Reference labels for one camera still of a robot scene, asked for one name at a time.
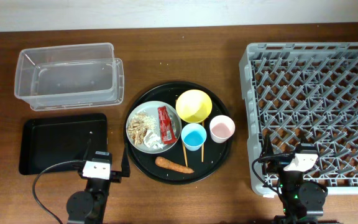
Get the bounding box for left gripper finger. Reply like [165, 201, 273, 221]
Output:
[83, 138, 91, 161]
[121, 143, 131, 177]

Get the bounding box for white napkin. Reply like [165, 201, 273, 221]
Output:
[143, 129, 163, 149]

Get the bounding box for orange carrot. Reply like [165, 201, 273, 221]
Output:
[155, 156, 194, 174]

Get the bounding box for grey plate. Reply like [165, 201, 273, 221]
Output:
[125, 101, 181, 154]

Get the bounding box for pink cup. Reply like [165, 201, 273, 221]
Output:
[209, 115, 236, 143]

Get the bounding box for red ketchup packet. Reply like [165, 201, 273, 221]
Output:
[157, 106, 177, 144]

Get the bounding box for blue cup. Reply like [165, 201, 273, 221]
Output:
[181, 123, 207, 151]

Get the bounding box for yellow bowl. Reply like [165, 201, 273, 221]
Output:
[175, 90, 213, 123]

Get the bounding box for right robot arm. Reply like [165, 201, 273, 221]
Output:
[259, 135, 328, 224]

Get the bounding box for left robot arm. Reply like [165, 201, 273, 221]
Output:
[66, 149, 131, 224]

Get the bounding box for grey dishwasher rack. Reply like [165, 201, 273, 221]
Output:
[239, 42, 358, 197]

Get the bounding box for peanut shells pile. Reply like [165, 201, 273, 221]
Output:
[127, 113, 149, 146]

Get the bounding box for black rectangular tray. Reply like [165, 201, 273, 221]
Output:
[19, 113, 108, 175]

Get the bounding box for round black tray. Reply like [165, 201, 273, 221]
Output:
[124, 82, 233, 185]

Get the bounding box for clear plastic bin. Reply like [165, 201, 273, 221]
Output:
[14, 42, 125, 111]

